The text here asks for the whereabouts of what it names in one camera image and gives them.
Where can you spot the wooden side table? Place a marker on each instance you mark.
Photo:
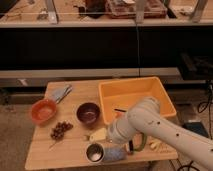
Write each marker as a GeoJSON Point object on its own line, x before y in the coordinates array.
{"type": "Point", "coordinates": [70, 152]}

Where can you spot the long background workbench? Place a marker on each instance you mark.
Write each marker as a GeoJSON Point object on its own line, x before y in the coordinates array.
{"type": "Point", "coordinates": [92, 13]}

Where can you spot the brush inside tray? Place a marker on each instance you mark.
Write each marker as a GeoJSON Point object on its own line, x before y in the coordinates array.
{"type": "Point", "coordinates": [120, 110]}

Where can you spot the red tray on workbench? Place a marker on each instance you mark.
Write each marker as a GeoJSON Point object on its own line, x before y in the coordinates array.
{"type": "Point", "coordinates": [127, 9]}

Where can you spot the dark purple bowl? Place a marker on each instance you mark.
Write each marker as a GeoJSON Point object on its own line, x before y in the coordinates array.
{"type": "Point", "coordinates": [88, 113]}

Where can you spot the black foot pedal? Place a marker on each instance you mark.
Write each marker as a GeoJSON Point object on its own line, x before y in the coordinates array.
{"type": "Point", "coordinates": [196, 127]}

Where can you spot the blue sponge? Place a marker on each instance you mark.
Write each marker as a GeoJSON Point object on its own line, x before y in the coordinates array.
{"type": "Point", "coordinates": [113, 154]}

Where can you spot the orange bowl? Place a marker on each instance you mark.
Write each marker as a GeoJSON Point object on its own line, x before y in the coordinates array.
{"type": "Point", "coordinates": [42, 111]}

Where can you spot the green metal cup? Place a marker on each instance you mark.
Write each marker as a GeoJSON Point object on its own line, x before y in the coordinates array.
{"type": "Point", "coordinates": [95, 153]}

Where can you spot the bunch of brown grapes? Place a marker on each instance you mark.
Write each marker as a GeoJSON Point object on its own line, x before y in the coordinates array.
{"type": "Point", "coordinates": [59, 130]}

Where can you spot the yellow plastic tray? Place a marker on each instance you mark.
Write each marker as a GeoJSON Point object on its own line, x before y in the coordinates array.
{"type": "Point", "coordinates": [124, 93]}

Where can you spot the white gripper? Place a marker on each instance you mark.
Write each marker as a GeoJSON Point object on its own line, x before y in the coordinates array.
{"type": "Point", "coordinates": [98, 135]}

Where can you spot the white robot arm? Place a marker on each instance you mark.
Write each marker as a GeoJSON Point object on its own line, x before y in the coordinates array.
{"type": "Point", "coordinates": [144, 117]}

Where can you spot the yellow corn piece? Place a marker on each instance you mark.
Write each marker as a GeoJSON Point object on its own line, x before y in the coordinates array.
{"type": "Point", "coordinates": [155, 144]}

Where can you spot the wooden scrub brush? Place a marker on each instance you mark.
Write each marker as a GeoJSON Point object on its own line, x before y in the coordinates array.
{"type": "Point", "coordinates": [131, 147]}

